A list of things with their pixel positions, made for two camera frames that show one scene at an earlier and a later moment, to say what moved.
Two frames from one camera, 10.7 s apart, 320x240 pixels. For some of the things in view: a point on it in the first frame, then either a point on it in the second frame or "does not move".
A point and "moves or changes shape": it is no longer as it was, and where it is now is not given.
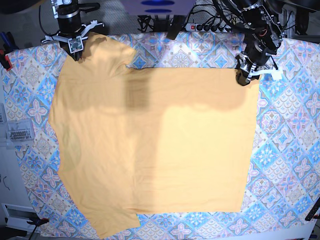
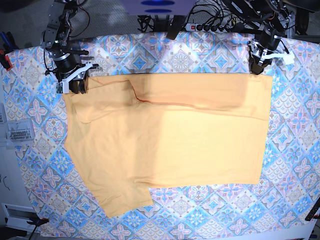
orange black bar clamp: (36, 221) does not move
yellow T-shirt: (140, 141) moves or changes shape
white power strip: (208, 28) does not move
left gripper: (70, 28) → (67, 65)
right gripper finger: (254, 77) → (257, 69)
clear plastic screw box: (21, 130) does not move
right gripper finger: (241, 79) → (252, 66)
